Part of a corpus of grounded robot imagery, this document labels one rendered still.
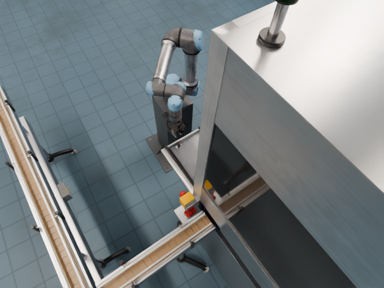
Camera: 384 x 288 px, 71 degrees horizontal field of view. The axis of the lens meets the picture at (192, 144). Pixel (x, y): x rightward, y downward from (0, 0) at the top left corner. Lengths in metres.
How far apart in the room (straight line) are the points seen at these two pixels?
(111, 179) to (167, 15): 2.59
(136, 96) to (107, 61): 0.70
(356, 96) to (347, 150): 0.13
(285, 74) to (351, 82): 0.13
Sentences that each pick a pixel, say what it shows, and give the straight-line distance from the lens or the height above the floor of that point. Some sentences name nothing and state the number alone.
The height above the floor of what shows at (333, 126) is 2.10.
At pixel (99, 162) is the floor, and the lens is 2.90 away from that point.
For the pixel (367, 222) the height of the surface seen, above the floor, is 2.01.
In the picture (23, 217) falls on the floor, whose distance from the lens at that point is 2.96.
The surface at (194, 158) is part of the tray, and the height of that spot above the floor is 0.88.
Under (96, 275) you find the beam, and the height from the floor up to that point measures 0.55.
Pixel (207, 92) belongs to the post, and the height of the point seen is 1.90.
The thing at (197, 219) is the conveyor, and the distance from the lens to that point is 1.59.
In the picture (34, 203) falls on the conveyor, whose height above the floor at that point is 0.96.
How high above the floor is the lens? 2.51
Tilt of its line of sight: 61 degrees down
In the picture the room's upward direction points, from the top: 4 degrees clockwise
